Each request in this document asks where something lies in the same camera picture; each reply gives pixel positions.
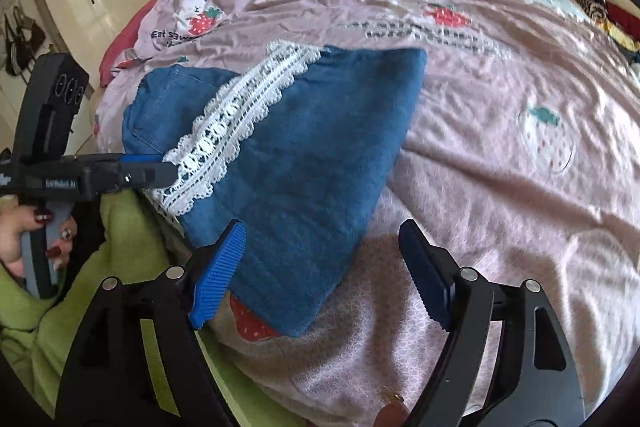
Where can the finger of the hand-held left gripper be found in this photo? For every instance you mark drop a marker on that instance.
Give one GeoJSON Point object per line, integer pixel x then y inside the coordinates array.
{"type": "Point", "coordinates": [142, 158]}
{"type": "Point", "coordinates": [150, 176]}

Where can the blue denim pants lace trim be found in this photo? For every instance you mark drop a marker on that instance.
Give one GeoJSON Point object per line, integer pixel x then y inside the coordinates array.
{"type": "Point", "coordinates": [310, 147]}

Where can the hanging handbags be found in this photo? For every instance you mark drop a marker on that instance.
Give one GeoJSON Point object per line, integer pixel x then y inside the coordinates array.
{"type": "Point", "coordinates": [22, 44]}

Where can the pink strawberry printed blanket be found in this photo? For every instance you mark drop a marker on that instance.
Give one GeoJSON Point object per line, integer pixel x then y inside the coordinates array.
{"type": "Point", "coordinates": [500, 207]}

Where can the person's green clothing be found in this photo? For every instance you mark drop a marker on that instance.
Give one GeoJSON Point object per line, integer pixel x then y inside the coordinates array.
{"type": "Point", "coordinates": [150, 237]}

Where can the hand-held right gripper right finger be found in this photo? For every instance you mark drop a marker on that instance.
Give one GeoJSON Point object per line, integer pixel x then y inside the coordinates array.
{"type": "Point", "coordinates": [425, 274]}

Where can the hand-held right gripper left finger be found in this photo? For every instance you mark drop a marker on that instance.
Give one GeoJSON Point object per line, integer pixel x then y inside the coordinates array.
{"type": "Point", "coordinates": [217, 277]}

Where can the person's left hand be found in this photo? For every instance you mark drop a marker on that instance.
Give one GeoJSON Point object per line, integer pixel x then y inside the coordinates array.
{"type": "Point", "coordinates": [12, 242]}

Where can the person's left forearm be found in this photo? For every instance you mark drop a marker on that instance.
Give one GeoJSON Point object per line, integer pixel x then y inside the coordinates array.
{"type": "Point", "coordinates": [45, 332]}

